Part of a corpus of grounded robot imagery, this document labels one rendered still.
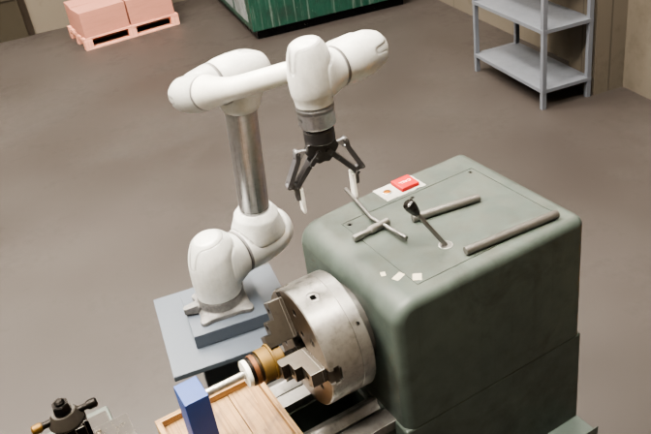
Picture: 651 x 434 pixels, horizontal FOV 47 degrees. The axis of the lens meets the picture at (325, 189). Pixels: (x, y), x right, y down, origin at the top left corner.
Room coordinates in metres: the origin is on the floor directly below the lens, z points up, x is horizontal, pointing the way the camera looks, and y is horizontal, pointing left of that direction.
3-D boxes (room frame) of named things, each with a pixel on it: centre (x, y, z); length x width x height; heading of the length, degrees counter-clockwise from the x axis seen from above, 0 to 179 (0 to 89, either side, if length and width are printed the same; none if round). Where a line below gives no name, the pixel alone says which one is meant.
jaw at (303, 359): (1.36, 0.11, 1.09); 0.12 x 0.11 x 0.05; 26
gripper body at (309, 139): (1.61, -0.01, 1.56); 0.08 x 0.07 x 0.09; 106
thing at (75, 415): (1.28, 0.67, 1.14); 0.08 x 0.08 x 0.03
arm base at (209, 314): (2.04, 0.42, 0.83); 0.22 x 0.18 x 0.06; 106
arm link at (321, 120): (1.61, -0.01, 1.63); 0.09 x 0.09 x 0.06
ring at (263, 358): (1.41, 0.21, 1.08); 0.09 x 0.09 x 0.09; 26
